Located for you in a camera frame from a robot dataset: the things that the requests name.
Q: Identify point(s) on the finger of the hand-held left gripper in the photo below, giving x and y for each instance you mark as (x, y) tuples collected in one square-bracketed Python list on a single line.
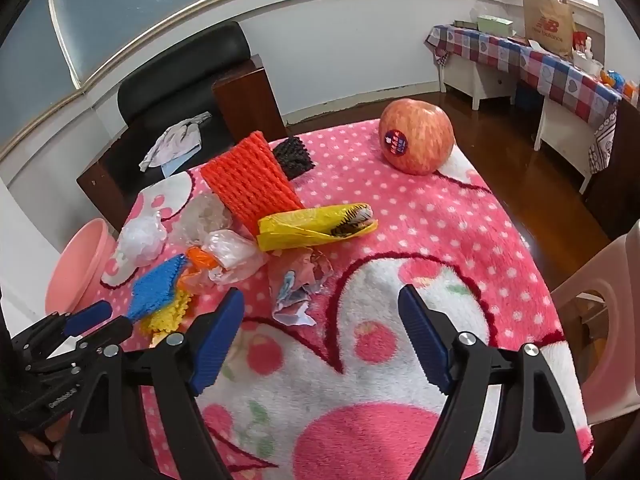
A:
[(107, 332), (90, 315)]

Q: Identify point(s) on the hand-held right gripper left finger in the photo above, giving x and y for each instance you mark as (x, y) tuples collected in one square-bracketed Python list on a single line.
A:
[(220, 340)]

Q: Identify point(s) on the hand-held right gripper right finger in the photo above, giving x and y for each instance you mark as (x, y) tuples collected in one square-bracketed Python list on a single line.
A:
[(422, 340)]

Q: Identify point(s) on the blue foam fruit net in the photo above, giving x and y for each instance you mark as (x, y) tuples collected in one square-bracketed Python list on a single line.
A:
[(155, 290)]

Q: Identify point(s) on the orange foam fruit net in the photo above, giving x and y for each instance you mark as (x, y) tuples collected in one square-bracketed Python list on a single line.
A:
[(250, 180)]

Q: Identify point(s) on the black foam fruit net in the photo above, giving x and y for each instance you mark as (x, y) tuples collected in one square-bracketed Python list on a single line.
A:
[(292, 157)]

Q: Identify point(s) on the person's left hand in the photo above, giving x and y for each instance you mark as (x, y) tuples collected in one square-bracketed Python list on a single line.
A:
[(42, 435)]

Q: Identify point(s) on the pink plastic basin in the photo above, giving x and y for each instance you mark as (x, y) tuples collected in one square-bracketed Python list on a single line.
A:
[(80, 265)]

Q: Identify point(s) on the yellow foam fruit net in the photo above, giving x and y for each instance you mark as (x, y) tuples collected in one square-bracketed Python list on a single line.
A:
[(167, 317)]

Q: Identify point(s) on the orange plastic wrapper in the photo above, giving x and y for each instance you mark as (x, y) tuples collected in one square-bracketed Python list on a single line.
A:
[(200, 260)]

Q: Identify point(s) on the crumpled clear plastic bag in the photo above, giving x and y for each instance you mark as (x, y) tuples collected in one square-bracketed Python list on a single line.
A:
[(232, 255)]

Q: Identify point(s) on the crumpled printed paper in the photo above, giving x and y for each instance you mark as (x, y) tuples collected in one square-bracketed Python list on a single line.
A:
[(295, 285)]

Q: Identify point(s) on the crumpled white plastic bag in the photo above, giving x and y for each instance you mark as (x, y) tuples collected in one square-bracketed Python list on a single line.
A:
[(142, 237)]

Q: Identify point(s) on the pink printed blanket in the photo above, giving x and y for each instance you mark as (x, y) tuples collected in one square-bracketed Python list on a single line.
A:
[(450, 240)]

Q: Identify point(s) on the crumpled clear plastic wrap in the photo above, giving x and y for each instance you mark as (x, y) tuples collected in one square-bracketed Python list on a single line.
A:
[(205, 215)]

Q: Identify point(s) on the yellow plastic bag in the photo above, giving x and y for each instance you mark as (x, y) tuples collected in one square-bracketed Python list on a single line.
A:
[(295, 230)]

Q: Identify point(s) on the pink plastic stool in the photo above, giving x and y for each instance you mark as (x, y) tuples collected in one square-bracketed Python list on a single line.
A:
[(590, 285)]

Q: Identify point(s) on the white cloth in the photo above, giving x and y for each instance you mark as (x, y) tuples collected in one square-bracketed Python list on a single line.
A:
[(170, 145)]

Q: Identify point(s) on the red apple with sticker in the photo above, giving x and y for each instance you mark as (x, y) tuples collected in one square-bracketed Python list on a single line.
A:
[(420, 135)]

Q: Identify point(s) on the white table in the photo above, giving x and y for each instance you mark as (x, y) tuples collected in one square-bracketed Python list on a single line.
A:
[(560, 135), (475, 77)]

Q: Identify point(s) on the black leather wooden armchair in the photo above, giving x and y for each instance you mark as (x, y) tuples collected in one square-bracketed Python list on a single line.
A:
[(185, 85)]

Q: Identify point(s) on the checkered tablecloth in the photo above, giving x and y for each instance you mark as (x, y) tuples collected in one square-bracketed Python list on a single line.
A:
[(500, 50)]

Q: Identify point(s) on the large frosted glass window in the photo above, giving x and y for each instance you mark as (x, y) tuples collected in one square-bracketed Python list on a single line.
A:
[(150, 10)]

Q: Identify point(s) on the dark flat box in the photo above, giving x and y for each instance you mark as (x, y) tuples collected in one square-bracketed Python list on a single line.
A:
[(465, 23)]

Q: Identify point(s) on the white container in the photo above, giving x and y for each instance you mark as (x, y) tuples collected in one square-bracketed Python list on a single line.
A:
[(589, 64)]

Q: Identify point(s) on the orange and blue toy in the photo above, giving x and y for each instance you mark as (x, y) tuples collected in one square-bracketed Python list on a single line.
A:
[(612, 78)]

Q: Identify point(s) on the green box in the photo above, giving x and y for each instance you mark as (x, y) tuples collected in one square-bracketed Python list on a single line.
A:
[(495, 24)]

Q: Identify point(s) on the orange object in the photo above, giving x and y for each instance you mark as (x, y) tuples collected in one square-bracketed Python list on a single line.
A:
[(631, 90)]

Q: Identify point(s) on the red packet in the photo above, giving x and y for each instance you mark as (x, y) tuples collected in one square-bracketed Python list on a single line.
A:
[(581, 41)]

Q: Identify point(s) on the brown paper shopping bag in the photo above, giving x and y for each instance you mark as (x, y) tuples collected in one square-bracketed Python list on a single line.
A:
[(547, 25)]

